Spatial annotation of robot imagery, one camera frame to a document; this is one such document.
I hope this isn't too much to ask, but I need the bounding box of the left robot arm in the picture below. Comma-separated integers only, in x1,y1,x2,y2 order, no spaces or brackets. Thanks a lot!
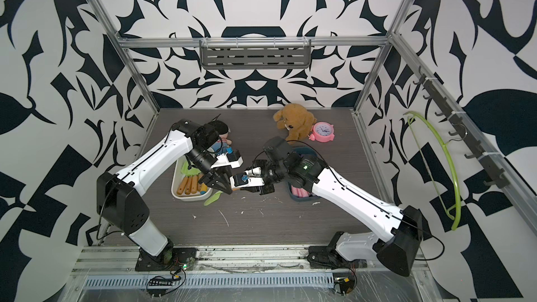
96,119,233,268

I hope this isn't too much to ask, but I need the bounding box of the pink alarm clock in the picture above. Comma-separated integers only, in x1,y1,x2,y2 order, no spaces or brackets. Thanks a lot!
308,122,335,143

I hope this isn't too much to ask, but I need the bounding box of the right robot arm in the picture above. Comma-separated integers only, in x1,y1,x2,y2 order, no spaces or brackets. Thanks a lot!
242,136,425,277

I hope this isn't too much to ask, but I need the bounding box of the plush doll black hair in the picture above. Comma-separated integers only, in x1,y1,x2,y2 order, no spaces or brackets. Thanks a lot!
209,120,232,155

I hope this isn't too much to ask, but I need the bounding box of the teal storage box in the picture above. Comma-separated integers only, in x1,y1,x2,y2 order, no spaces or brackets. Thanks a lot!
287,147,319,202

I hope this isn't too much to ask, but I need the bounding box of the brown plush dog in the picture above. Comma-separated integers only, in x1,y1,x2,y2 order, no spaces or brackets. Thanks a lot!
273,103,317,141

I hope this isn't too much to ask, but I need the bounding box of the grey wall shelf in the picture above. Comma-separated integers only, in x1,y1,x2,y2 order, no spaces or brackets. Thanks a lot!
199,38,312,70

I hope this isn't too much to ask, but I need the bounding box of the white storage box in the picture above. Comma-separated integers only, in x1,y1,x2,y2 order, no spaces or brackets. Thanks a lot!
171,157,213,202

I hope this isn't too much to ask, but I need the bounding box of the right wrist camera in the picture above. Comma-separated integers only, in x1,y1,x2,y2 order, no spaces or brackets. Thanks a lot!
230,167,264,190

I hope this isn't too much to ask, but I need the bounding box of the grey hook rail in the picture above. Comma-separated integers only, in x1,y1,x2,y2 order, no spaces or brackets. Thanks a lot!
413,66,537,236

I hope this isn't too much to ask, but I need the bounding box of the purple shovel pink handle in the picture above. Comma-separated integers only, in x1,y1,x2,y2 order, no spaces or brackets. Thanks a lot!
291,187,310,198

